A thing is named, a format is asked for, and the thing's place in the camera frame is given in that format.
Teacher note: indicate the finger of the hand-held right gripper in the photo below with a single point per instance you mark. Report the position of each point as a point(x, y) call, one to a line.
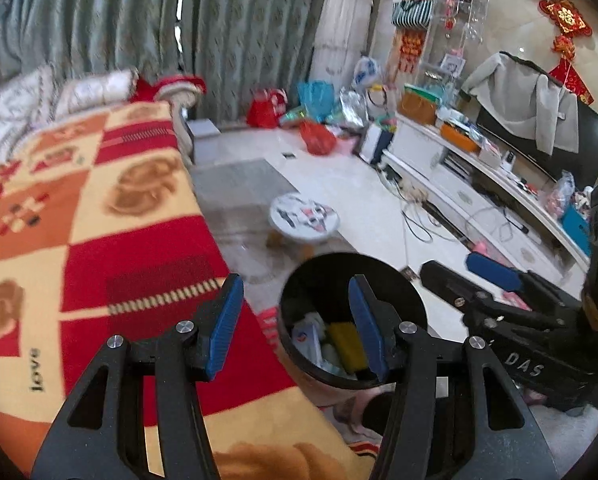
point(494, 271)
point(449, 282)

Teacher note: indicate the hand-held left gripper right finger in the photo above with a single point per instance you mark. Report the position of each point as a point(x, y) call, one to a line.
point(366, 330)

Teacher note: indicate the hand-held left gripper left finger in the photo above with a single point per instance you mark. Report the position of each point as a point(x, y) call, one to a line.
point(224, 330)

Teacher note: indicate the yellow green sponge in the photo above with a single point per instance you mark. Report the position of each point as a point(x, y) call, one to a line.
point(348, 347)

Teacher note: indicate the black trash bin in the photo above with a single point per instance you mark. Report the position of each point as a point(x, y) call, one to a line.
point(304, 280)

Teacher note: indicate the blue box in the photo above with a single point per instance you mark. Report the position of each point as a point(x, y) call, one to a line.
point(576, 230)

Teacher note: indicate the white television cabinet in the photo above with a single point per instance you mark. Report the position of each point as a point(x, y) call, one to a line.
point(459, 185)

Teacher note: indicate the white power strip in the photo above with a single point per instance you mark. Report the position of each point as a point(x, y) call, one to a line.
point(411, 194)

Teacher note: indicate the clear plastic bag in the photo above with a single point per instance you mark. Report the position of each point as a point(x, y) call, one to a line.
point(560, 195)

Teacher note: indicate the cat print stool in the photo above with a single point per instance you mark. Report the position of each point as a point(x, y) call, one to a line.
point(304, 215)

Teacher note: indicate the orange tray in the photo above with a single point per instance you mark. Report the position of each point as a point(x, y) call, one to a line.
point(459, 137)

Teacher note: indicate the grey floor mat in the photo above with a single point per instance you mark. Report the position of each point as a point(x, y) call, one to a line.
point(244, 182)

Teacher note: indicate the red orange printed blanket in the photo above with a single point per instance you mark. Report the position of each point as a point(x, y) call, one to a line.
point(104, 230)

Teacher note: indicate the black television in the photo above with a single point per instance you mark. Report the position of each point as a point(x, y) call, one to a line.
point(594, 145)

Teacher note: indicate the brown box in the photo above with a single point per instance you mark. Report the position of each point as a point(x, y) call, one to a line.
point(418, 109)

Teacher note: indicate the grey jacket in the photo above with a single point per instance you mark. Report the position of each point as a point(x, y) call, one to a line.
point(524, 95)

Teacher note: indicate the grey cardboard box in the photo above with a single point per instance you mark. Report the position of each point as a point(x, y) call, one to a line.
point(203, 137)

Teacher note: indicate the red plastic shopping bag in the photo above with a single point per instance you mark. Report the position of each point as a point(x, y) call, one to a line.
point(318, 139)

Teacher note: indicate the silver foil bag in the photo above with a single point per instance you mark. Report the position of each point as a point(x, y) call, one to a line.
point(353, 107)

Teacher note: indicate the white plastic bag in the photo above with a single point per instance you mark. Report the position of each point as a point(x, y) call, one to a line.
point(366, 74)

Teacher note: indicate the red gift bag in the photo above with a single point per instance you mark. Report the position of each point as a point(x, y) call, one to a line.
point(266, 109)

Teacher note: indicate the teal plastic bag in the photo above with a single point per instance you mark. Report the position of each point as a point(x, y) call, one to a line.
point(316, 100)

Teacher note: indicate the red hanging ornament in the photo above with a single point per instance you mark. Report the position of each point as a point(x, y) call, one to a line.
point(413, 50)

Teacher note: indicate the red cloth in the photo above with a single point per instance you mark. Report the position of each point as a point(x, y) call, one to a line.
point(166, 85)

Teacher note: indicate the clear acrylic shelf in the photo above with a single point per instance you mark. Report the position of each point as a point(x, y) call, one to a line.
point(454, 20)

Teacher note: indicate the white embroidered cushion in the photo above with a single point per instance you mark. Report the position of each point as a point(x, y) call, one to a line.
point(96, 91)
point(4, 137)
point(24, 92)

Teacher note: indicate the striped tote bag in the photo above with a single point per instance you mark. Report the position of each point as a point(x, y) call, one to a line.
point(413, 12)

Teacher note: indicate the white lace-covered column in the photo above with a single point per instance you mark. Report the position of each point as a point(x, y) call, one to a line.
point(341, 20)

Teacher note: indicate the grey-green patterned curtain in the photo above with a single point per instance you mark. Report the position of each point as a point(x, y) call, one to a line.
point(254, 25)
point(89, 15)

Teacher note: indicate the red knot wall ornament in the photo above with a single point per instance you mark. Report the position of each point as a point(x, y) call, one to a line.
point(566, 20)

